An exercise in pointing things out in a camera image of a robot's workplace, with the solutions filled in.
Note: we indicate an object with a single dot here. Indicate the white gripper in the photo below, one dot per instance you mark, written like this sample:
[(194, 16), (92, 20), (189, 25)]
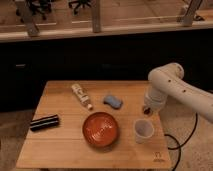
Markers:
[(150, 109)]

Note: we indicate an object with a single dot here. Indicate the white ceramic cup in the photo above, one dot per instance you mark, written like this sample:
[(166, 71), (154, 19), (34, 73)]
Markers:
[(143, 130)]

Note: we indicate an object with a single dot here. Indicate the black striped cylinder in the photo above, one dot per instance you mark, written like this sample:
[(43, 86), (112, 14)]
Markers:
[(44, 122)]

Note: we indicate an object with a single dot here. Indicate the black office chair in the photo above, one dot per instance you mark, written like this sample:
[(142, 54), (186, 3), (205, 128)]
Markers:
[(78, 3), (39, 6)]

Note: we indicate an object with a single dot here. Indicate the red chili pepper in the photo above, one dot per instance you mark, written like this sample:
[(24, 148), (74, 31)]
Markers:
[(146, 110)]

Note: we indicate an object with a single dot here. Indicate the metal post centre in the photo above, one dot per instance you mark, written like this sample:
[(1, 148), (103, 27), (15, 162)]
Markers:
[(95, 10)]

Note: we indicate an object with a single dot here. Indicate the metal post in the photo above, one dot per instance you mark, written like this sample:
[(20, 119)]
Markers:
[(95, 10), (189, 15), (27, 18)]

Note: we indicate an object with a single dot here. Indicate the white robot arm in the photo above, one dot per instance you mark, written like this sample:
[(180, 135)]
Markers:
[(167, 80)]

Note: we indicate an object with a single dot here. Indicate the metal post right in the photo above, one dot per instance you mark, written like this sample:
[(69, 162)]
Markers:
[(189, 15)]

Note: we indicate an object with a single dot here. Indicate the white tube bottle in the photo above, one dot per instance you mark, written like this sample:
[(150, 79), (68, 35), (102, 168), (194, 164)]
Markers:
[(82, 96)]

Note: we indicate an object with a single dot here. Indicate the metal post left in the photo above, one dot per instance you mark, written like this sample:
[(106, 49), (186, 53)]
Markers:
[(27, 18)]

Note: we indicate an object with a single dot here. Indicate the blue sponge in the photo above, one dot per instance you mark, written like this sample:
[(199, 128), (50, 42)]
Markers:
[(113, 101)]

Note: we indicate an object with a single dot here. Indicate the red-orange bowl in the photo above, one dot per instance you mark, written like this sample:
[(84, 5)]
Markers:
[(100, 129)]

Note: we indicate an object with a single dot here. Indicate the black office chair left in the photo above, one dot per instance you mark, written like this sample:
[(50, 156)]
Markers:
[(39, 6)]

